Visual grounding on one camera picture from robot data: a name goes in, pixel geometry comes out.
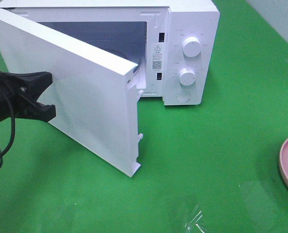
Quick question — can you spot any white microwave knob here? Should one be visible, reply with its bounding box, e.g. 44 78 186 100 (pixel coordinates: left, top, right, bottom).
182 36 202 58
179 68 196 86

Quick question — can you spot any white microwave oven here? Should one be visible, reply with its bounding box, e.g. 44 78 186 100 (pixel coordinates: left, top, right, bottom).
0 0 220 105

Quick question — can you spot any round white door button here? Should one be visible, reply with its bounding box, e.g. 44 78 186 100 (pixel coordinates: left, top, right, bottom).
176 90 191 102

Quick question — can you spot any clear tape piece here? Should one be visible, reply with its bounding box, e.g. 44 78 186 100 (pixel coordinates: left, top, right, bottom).
183 204 207 233

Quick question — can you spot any glass microwave turntable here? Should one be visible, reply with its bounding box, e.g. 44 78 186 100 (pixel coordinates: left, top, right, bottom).
131 57 142 74

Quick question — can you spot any white microwave door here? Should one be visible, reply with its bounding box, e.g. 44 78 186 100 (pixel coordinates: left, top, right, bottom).
0 9 141 176

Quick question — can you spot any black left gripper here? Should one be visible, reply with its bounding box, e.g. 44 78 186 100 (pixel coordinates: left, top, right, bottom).
0 71 56 122

